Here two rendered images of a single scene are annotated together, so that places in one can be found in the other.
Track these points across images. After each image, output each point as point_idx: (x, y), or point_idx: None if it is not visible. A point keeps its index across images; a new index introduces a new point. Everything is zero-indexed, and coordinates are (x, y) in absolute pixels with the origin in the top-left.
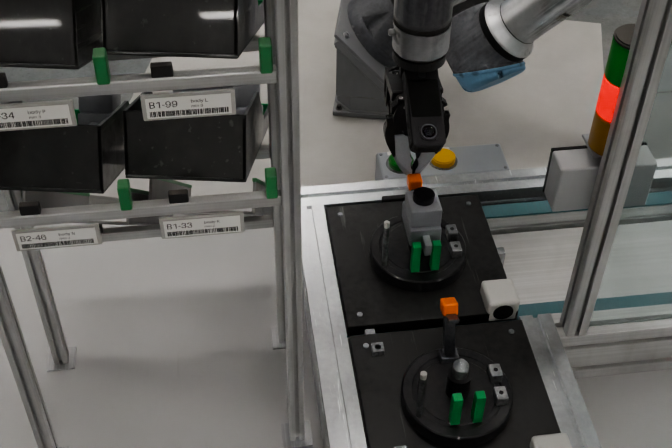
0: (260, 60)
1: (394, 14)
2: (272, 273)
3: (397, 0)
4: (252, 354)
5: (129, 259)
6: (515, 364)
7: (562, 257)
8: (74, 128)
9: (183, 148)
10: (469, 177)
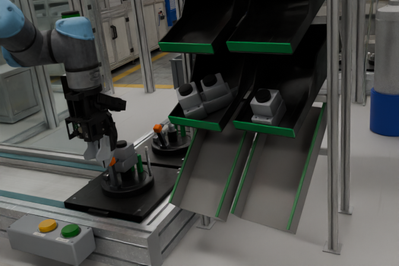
0: None
1: (94, 62)
2: (186, 255)
3: (94, 50)
4: (227, 222)
5: None
6: (142, 149)
7: (60, 194)
8: None
9: None
10: (50, 215)
